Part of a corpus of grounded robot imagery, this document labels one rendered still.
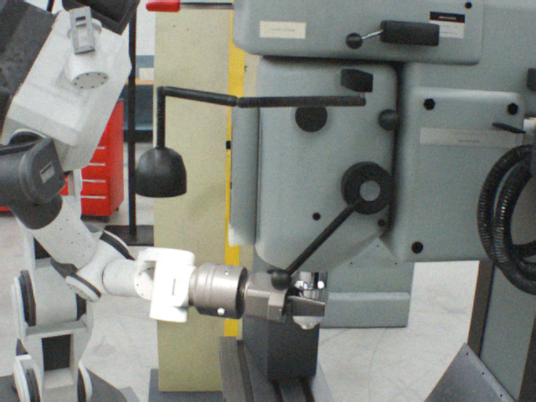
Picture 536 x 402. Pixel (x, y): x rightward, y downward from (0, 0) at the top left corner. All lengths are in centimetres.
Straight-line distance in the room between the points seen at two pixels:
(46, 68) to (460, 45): 72
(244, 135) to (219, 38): 174
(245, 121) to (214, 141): 177
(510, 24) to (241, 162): 44
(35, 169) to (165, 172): 31
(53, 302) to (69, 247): 39
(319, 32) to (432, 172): 25
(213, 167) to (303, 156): 186
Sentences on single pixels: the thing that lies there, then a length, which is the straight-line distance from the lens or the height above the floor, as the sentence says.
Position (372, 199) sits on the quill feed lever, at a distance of 92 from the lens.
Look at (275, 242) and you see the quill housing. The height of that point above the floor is 137.
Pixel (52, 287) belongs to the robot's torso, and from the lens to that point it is 163.
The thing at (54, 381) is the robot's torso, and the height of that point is 75.
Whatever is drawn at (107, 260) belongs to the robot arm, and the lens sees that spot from 133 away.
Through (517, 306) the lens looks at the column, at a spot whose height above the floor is 122.
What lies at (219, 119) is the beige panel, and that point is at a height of 128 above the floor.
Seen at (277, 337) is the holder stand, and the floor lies 101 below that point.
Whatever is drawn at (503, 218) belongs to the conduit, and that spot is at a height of 146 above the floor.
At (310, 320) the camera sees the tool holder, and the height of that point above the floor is 122.
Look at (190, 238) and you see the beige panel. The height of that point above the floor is 78.
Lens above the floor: 167
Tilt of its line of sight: 15 degrees down
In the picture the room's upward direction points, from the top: 2 degrees clockwise
